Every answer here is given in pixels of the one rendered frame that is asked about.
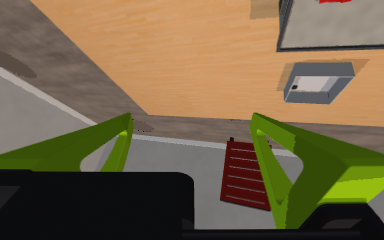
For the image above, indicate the grey open metal box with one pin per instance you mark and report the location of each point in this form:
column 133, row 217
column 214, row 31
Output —
column 318, row 83

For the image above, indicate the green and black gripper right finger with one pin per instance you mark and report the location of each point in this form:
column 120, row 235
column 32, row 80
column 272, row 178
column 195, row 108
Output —
column 334, row 171

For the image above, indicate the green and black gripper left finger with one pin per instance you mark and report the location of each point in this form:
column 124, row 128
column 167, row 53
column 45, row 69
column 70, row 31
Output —
column 65, row 153

